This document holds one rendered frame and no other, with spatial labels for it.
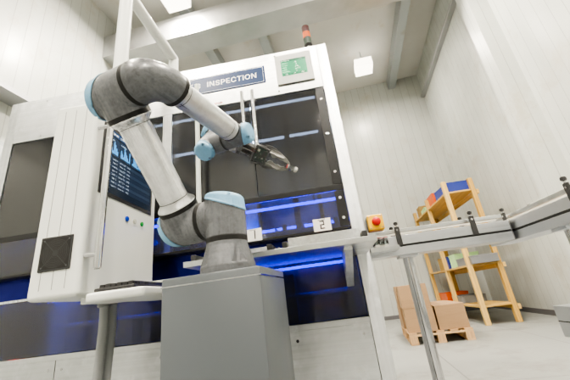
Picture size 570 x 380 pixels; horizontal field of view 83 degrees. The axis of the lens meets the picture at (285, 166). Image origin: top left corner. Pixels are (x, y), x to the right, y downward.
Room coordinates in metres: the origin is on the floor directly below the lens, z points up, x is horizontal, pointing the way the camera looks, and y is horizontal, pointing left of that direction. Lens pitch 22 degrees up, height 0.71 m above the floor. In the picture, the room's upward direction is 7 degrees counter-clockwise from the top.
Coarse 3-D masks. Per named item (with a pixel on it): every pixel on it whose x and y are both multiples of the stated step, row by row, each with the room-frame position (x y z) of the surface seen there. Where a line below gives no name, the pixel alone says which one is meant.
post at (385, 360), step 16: (320, 48) 1.55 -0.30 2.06; (320, 64) 1.55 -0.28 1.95; (336, 96) 1.54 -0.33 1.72; (336, 112) 1.54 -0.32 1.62; (336, 128) 1.55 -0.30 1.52; (336, 144) 1.55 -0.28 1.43; (352, 176) 1.54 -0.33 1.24; (352, 192) 1.54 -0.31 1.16; (352, 208) 1.55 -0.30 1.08; (352, 224) 1.55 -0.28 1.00; (368, 256) 1.54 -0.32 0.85; (368, 272) 1.54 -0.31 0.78; (368, 288) 1.55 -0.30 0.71; (368, 304) 1.55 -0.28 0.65; (384, 336) 1.54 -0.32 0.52; (384, 352) 1.55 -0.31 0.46; (384, 368) 1.55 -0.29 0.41
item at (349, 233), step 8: (328, 232) 1.19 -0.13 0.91; (336, 232) 1.18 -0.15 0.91; (344, 232) 1.18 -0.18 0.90; (352, 232) 1.18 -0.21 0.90; (288, 240) 1.20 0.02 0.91; (296, 240) 1.20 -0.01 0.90; (304, 240) 1.20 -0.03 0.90; (312, 240) 1.19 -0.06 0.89; (320, 240) 1.19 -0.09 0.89; (328, 240) 1.19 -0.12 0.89
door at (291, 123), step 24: (288, 96) 1.58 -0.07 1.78; (312, 96) 1.56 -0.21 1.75; (264, 120) 1.59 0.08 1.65; (288, 120) 1.58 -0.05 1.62; (312, 120) 1.57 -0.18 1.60; (264, 144) 1.59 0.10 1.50; (288, 144) 1.58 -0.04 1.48; (312, 144) 1.57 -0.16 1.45; (264, 168) 1.59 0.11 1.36; (312, 168) 1.57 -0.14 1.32; (264, 192) 1.60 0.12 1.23
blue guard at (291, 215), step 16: (256, 208) 1.59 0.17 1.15; (272, 208) 1.58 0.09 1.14; (288, 208) 1.58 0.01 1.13; (304, 208) 1.57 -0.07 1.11; (320, 208) 1.56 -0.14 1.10; (336, 208) 1.55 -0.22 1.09; (256, 224) 1.59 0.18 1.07; (272, 224) 1.58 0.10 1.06; (288, 224) 1.58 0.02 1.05; (304, 224) 1.57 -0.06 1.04; (336, 224) 1.56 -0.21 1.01; (32, 240) 1.71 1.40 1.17; (160, 240) 1.64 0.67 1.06; (0, 256) 1.72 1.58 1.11; (16, 256) 1.71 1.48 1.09; (32, 256) 1.70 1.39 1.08; (0, 272) 1.72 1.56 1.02; (16, 272) 1.71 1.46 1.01
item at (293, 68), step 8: (280, 56) 1.56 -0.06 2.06; (288, 56) 1.55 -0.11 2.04; (296, 56) 1.55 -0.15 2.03; (304, 56) 1.54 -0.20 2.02; (280, 64) 1.56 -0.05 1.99; (288, 64) 1.55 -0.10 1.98; (296, 64) 1.55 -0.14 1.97; (304, 64) 1.54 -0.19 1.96; (280, 72) 1.56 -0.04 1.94; (288, 72) 1.55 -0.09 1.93; (296, 72) 1.55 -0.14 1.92; (304, 72) 1.55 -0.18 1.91; (312, 72) 1.54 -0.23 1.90; (280, 80) 1.56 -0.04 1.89; (288, 80) 1.55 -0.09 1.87; (296, 80) 1.55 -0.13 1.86; (304, 80) 1.55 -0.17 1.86
